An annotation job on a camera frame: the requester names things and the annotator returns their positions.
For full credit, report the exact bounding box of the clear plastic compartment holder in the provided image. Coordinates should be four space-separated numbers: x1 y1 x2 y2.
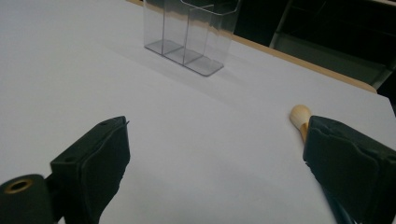
142 0 242 77

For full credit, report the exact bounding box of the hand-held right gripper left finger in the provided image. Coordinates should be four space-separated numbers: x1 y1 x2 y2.
49 115 132 224

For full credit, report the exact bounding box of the wooden spoon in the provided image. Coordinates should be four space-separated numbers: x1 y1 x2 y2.
289 104 313 144

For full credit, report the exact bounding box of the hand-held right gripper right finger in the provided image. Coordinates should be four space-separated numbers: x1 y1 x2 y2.
303 115 396 224

